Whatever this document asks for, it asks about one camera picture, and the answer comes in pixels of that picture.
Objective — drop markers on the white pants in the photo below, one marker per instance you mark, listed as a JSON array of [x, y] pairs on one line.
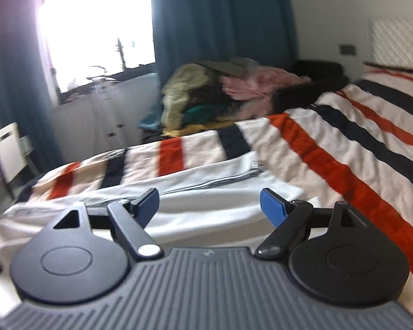
[[206, 178]]

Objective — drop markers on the white and black chair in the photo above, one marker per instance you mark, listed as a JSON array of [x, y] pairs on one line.
[[8, 151]]

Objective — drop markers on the dark clothes pile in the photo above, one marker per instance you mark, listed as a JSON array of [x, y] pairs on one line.
[[210, 103]]

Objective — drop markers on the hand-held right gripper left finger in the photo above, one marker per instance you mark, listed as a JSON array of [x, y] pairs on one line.
[[150, 202]]

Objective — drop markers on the white quilted headboard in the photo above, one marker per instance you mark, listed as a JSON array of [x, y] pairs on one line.
[[399, 41]]

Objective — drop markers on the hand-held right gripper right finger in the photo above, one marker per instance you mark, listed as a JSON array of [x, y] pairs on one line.
[[273, 208]]

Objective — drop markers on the olive garment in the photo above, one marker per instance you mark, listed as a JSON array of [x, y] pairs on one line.
[[227, 64]]

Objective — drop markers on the window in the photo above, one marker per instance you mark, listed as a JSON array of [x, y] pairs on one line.
[[96, 24]]

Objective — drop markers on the dark wall switch plate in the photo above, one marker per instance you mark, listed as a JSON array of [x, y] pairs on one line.
[[347, 48]]

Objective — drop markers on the yellow-green knitted blanket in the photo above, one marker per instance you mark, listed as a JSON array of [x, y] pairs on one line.
[[182, 89]]

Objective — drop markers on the garment steamer stand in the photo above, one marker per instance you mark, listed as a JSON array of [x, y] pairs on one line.
[[101, 79]]

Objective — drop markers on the blue curtain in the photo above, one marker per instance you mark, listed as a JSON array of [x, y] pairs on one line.
[[17, 92], [220, 17]]

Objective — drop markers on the striped blanket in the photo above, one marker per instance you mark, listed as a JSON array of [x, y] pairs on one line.
[[330, 151]]

